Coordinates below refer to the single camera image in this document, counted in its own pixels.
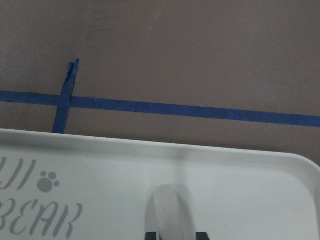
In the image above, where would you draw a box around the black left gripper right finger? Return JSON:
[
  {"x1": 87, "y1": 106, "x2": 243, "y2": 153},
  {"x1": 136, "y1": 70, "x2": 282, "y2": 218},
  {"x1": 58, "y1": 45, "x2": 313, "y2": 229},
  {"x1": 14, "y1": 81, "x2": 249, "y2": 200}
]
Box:
[{"x1": 196, "y1": 232, "x2": 209, "y2": 240}]

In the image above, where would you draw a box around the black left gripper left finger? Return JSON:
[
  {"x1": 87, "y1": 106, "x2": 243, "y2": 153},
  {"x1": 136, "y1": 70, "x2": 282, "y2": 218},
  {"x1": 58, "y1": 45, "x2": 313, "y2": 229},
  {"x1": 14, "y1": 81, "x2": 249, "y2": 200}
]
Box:
[{"x1": 145, "y1": 232, "x2": 157, "y2": 240}]

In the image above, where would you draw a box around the white printed tray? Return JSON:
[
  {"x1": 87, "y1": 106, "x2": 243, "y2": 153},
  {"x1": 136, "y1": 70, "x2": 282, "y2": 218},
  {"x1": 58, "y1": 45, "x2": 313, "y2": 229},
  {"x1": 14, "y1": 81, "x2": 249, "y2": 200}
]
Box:
[{"x1": 0, "y1": 129, "x2": 320, "y2": 240}]

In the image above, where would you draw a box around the blue tape line lengthwise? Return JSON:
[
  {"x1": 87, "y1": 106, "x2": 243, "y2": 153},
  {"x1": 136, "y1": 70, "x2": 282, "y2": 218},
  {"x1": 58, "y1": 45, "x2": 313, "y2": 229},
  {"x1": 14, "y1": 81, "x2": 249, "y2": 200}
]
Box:
[{"x1": 52, "y1": 59, "x2": 80, "y2": 134}]

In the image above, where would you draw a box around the blue tape line crosswise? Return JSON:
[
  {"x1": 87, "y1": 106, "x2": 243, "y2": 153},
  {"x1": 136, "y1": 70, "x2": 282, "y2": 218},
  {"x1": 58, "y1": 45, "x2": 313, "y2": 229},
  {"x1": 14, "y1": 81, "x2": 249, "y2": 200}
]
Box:
[{"x1": 0, "y1": 90, "x2": 320, "y2": 127}]

